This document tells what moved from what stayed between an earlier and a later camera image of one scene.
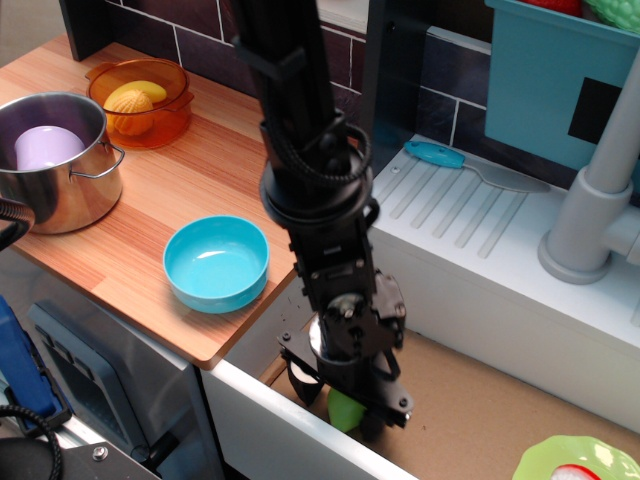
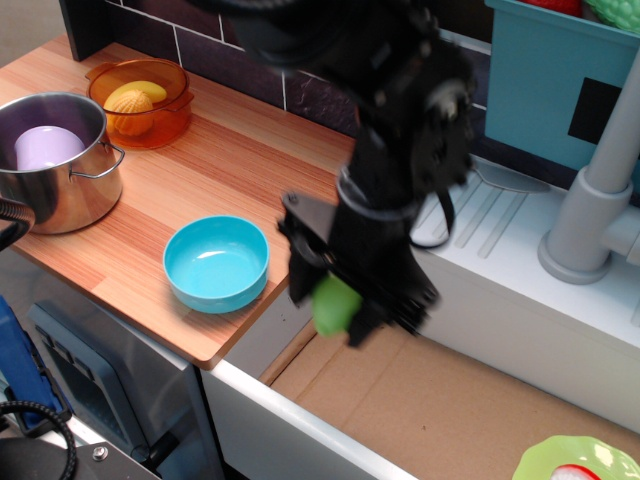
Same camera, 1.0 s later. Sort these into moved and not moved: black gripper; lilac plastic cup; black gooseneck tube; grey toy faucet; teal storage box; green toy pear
Moved: green toy pear; black gripper
Not moved: grey toy faucet; lilac plastic cup; teal storage box; black gooseneck tube
